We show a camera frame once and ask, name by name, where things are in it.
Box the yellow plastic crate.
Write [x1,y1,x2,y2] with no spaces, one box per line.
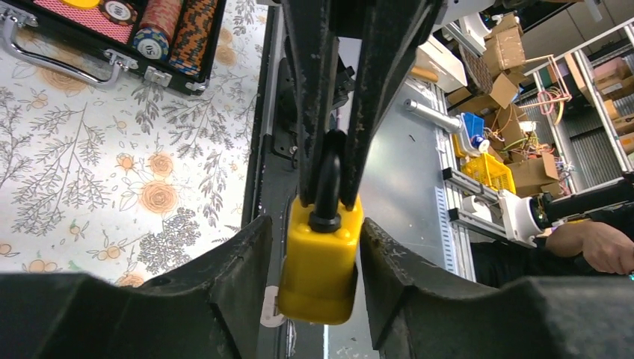
[461,153,516,194]

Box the floral table mat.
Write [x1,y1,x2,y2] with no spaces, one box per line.
[1,1,268,286]

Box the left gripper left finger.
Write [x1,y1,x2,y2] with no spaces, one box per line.
[1,216,272,358]

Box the cardboard box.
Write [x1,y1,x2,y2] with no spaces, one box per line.
[482,27,526,76]

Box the person hand in background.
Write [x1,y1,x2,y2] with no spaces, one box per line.
[545,221,633,274]

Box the blue plastic container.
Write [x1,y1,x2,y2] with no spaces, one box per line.
[461,112,484,141]

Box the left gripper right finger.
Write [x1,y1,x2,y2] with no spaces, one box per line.
[360,219,633,358]

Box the silver metal cylinder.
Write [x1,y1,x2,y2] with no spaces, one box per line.
[404,99,463,133]

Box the yellow padlock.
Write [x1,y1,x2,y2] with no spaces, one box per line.
[278,129,364,325]

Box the black poker chip case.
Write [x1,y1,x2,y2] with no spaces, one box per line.
[1,1,226,95]

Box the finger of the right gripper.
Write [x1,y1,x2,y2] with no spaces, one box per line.
[342,1,441,209]
[281,1,338,207]

